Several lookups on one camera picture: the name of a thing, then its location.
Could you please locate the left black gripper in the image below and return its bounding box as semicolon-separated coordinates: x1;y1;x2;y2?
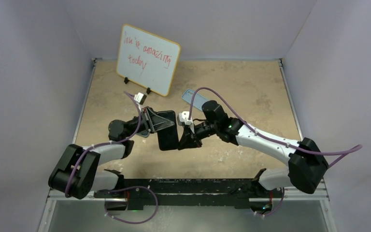
125;106;175;138

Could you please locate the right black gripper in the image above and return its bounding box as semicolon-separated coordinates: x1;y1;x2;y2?
178;120;219;149

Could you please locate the bare black phone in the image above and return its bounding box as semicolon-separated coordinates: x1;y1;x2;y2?
137;130;150;138

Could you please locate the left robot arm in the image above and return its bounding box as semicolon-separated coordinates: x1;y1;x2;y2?
48;107;178;199

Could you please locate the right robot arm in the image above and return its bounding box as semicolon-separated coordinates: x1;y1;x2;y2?
177;100;328;197

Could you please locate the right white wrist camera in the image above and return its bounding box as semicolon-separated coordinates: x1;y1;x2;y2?
177;111;195;133

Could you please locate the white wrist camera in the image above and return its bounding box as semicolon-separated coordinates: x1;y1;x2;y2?
177;111;195;133
133;92;147;110

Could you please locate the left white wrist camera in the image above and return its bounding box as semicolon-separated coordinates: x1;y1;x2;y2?
133;92;147;110

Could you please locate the white board with orange frame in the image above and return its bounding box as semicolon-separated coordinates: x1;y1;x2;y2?
116;24;181;96

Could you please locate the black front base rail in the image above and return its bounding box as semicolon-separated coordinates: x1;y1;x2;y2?
94;178;272;214

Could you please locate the aluminium frame rail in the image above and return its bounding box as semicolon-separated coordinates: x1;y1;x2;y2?
47;189;95;201

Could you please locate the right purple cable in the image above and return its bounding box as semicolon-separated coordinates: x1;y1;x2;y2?
188;87;363;218

